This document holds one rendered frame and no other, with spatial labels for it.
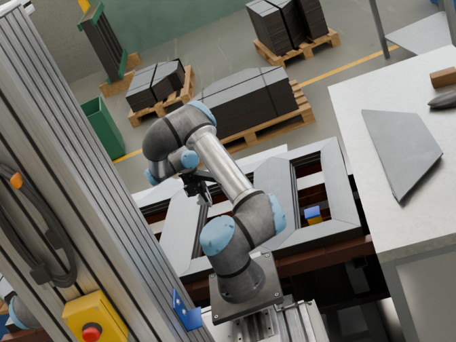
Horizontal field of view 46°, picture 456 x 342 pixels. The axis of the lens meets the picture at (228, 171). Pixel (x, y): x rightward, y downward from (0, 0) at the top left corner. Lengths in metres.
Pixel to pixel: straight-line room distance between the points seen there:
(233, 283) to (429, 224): 0.59
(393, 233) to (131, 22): 9.01
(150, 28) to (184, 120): 8.61
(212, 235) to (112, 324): 0.46
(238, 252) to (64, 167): 0.67
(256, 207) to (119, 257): 0.55
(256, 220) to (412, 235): 0.45
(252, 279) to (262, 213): 0.21
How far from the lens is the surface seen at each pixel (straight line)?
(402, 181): 1.81
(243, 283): 1.61
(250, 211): 1.57
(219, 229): 1.54
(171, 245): 2.36
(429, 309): 2.87
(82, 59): 10.57
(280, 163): 2.57
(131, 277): 1.18
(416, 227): 1.65
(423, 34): 5.37
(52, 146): 1.05
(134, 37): 10.37
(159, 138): 1.73
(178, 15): 10.25
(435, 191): 1.78
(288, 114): 4.85
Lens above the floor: 2.08
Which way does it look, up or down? 27 degrees down
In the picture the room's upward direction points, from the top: 25 degrees counter-clockwise
